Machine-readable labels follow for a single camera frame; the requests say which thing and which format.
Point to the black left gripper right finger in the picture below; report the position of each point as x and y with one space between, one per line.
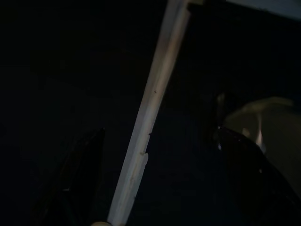
254 188

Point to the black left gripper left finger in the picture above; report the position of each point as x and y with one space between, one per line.
75 183

